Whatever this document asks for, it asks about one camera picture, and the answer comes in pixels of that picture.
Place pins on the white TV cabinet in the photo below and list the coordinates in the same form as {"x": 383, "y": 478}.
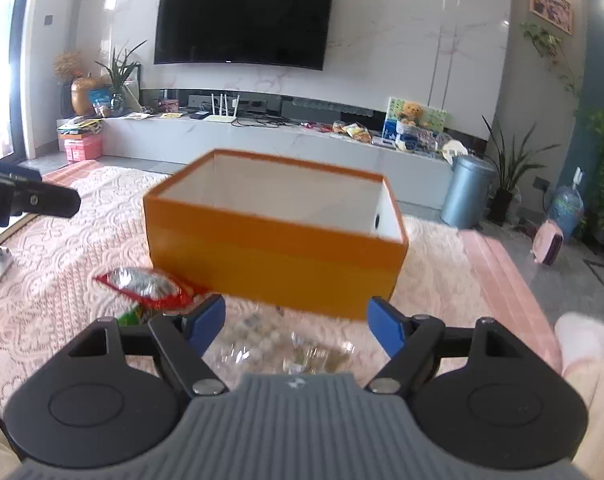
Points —
{"x": 282, "y": 145}

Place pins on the stack of papers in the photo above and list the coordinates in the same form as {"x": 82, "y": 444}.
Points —
{"x": 79, "y": 125}

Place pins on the pink box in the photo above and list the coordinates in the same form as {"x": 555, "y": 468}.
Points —
{"x": 84, "y": 149}

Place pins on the white round fan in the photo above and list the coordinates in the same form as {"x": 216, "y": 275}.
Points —
{"x": 454, "y": 151}

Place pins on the blue water bottle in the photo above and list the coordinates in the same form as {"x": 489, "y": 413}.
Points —
{"x": 568, "y": 207}

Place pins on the pink heater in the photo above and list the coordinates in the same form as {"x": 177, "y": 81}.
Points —
{"x": 549, "y": 242}

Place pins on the blue snack bag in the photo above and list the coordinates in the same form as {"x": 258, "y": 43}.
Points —
{"x": 100, "y": 101}

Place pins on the orange cardboard box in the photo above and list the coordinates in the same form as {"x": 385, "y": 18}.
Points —
{"x": 277, "y": 255}

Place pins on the clear snack packet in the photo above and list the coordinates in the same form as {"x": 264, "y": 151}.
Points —
{"x": 282, "y": 350}

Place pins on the brown teddy bear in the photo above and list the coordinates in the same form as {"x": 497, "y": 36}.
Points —
{"x": 412, "y": 114}

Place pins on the hanging green vine plant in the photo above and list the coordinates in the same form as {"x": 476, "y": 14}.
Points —
{"x": 549, "y": 45}

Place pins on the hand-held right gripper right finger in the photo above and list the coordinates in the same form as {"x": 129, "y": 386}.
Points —
{"x": 386, "y": 327}

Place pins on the black curved television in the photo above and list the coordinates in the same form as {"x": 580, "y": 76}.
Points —
{"x": 244, "y": 15}

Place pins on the framed wall picture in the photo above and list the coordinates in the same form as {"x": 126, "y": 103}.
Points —
{"x": 551, "y": 7}

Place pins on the pink photo frame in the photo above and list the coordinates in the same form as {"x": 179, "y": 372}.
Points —
{"x": 167, "y": 106}

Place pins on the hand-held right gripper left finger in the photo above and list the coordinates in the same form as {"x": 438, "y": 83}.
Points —
{"x": 206, "y": 322}

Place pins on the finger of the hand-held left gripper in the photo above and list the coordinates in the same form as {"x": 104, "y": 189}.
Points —
{"x": 51, "y": 200}

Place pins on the person's right leg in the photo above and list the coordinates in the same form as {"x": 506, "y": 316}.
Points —
{"x": 592, "y": 370}

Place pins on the plant in black pot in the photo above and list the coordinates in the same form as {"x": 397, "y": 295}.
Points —
{"x": 504, "y": 200}

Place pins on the red and silver snack packet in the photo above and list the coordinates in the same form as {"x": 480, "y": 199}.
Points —
{"x": 141, "y": 285}

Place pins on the white router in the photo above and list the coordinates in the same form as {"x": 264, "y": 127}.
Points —
{"x": 220, "y": 112}

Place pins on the dried flowers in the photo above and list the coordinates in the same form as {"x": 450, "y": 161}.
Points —
{"x": 69, "y": 65}

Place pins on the green plant in glass vase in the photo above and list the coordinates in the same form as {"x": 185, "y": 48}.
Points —
{"x": 121, "y": 80}

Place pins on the blue printed box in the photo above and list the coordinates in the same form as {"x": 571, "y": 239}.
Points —
{"x": 394, "y": 135}

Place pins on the pile of snacks on cabinet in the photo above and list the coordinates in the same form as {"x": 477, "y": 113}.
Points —
{"x": 352, "y": 131}

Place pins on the blue-grey trash can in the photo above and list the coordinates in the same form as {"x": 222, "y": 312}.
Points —
{"x": 467, "y": 195}

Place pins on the brown round vase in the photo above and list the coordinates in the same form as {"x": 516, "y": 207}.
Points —
{"x": 86, "y": 97}

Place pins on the white and green snack packet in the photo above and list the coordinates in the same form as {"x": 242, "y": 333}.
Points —
{"x": 131, "y": 316}

